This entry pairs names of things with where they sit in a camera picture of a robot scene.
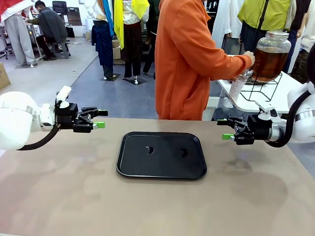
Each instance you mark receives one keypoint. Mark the white side table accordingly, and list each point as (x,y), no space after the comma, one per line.
(246,105)

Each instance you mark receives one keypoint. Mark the brown cardboard box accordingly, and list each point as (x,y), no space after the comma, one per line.
(3,76)

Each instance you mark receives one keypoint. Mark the person right hand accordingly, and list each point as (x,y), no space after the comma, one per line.
(249,56)

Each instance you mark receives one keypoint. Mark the mannequin in lime jacket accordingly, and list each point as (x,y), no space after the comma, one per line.
(275,12)

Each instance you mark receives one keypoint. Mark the mannequin in blue skirt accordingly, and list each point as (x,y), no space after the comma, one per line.
(102,41)

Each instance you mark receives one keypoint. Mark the tan cardboard box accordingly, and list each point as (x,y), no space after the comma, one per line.
(116,52)

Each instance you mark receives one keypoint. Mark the mannequin in brown skirt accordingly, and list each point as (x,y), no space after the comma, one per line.
(131,41)

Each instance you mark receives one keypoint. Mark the white hanging coat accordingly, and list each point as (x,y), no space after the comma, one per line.
(221,24)

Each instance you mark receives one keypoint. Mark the yellow hanging garment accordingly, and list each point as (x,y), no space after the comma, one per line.
(119,22)

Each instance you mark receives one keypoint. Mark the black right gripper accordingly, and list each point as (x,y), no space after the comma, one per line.
(258,130)

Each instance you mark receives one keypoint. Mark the person in orange hoodie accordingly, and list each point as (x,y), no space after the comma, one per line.
(177,73)

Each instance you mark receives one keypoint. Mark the tall clear plastic cup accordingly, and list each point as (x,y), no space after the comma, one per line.
(236,88)

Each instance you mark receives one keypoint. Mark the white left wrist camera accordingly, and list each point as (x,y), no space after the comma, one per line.
(63,94)

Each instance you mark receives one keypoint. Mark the mannequin in grey trousers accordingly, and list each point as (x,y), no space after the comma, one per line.
(17,37)

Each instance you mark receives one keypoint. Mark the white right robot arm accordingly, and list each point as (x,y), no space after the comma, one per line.
(305,132)

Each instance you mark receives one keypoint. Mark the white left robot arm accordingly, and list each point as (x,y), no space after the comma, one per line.
(14,118)

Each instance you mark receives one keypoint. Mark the glass tea dispenser jar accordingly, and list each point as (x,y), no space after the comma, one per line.
(270,61)

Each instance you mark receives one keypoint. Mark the dark rectangular board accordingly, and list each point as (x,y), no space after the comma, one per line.
(73,17)

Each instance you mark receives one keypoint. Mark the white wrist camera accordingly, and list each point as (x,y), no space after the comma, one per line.
(265,108)
(63,94)

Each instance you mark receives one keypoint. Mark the black office chair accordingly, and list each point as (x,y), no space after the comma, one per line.
(59,6)

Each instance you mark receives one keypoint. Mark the black plastic tray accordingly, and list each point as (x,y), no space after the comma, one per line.
(167,167)

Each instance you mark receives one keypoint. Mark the person right forearm orange sleeve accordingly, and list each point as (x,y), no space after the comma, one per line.
(231,64)

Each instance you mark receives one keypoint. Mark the grey stool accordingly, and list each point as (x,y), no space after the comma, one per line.
(62,50)

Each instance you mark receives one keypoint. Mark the black tripod pole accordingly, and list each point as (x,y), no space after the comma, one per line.
(261,22)

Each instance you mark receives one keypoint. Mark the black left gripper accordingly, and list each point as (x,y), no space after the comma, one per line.
(65,120)

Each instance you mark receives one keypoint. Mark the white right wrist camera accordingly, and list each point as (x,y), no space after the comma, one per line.
(265,108)

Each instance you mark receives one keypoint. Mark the mannequin in dark clothes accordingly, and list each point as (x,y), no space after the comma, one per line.
(150,49)

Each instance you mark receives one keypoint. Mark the seated person in dark jacket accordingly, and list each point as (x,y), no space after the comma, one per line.
(51,24)

